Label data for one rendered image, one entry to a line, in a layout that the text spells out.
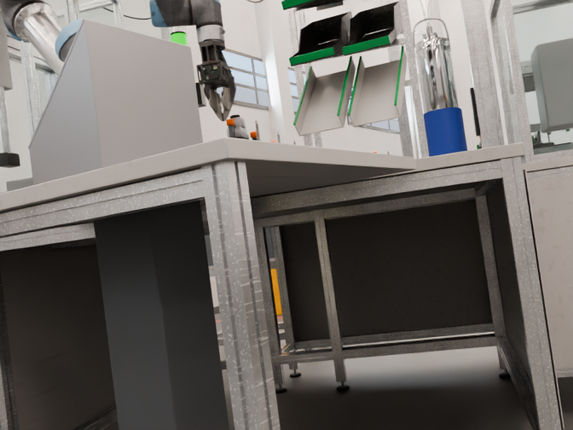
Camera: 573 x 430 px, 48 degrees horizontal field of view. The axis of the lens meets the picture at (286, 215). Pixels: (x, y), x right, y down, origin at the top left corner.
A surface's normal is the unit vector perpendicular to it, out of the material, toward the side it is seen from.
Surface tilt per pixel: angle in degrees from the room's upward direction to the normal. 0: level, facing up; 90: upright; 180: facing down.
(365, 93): 45
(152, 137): 90
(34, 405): 90
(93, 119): 90
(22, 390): 90
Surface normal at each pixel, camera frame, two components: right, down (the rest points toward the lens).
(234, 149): 0.84, -0.13
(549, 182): -0.24, 0.00
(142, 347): -0.53, 0.04
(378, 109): -0.38, -0.68
